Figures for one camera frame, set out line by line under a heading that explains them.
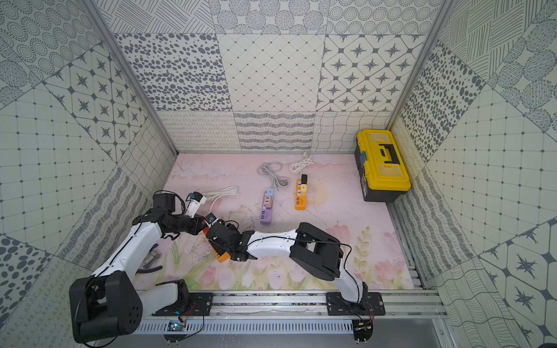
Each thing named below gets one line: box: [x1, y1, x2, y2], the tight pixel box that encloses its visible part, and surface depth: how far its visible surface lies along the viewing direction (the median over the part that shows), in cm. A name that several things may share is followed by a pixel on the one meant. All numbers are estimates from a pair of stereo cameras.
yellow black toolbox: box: [354, 129, 412, 203], surface depth 97 cm
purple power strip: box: [260, 190, 272, 226], surface depth 97 cm
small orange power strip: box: [295, 179, 307, 211], surface depth 100 cm
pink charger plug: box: [263, 195, 272, 209], surface depth 97 cm
